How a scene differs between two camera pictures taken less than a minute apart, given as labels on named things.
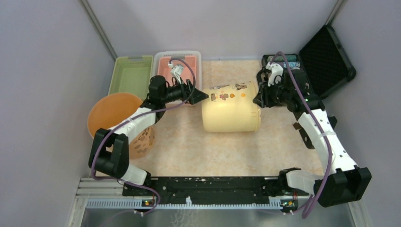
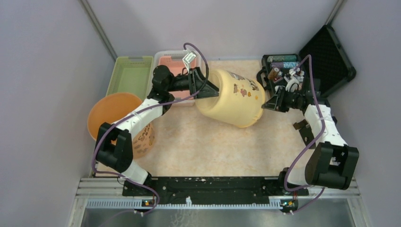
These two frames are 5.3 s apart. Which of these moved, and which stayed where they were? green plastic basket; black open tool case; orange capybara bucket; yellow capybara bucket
Moved: yellow capybara bucket
Stayed: green plastic basket; orange capybara bucket; black open tool case
